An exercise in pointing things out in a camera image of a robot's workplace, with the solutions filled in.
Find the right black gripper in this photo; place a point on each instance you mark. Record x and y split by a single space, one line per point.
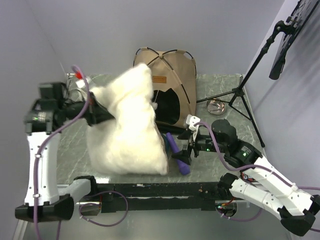
184 155

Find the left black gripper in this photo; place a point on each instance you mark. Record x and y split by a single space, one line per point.
95 112

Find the white fluffy cushion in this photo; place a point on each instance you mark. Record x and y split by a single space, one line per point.
131 143

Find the tan fabric pet tent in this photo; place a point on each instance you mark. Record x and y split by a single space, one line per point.
170 116

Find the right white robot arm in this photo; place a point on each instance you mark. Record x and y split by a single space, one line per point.
251 176

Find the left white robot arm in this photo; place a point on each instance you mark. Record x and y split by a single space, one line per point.
49 115

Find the teal pet feeder stand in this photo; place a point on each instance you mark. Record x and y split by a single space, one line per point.
167 145

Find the purple pet brush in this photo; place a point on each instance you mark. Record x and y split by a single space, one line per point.
184 169

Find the steel pet bowl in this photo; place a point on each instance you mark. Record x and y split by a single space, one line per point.
215 107

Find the white pompom toy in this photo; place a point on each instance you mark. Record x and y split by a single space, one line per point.
155 105

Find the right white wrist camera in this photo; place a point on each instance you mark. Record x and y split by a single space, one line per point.
191 122

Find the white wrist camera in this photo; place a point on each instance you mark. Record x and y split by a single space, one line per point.
80 83
191 122

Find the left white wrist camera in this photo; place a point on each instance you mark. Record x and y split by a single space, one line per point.
80 83

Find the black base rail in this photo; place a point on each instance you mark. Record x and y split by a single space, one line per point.
158 196

